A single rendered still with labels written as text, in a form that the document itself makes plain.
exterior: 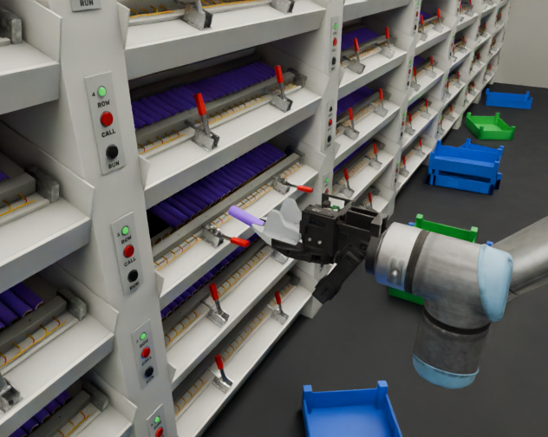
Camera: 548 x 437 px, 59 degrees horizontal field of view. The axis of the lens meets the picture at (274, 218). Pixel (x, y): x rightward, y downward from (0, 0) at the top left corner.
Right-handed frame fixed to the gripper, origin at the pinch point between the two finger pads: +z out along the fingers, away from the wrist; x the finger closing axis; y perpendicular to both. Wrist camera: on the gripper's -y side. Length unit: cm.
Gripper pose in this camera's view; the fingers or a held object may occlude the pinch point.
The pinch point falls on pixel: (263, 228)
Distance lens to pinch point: 79.4
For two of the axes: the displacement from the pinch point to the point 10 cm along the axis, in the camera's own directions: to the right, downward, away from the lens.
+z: -8.6, -2.5, 4.4
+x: -5.0, 4.1, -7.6
